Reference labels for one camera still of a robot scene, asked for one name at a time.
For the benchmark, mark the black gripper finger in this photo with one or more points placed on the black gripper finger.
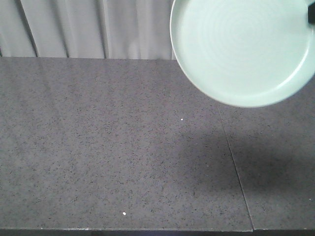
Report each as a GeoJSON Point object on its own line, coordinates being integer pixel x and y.
{"type": "Point", "coordinates": [311, 13]}

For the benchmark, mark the mint green round plate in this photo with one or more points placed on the mint green round plate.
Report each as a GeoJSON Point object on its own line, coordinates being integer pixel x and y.
{"type": "Point", "coordinates": [244, 53]}

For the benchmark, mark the white pleated curtain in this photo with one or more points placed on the white pleated curtain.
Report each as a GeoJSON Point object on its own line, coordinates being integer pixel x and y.
{"type": "Point", "coordinates": [95, 29]}

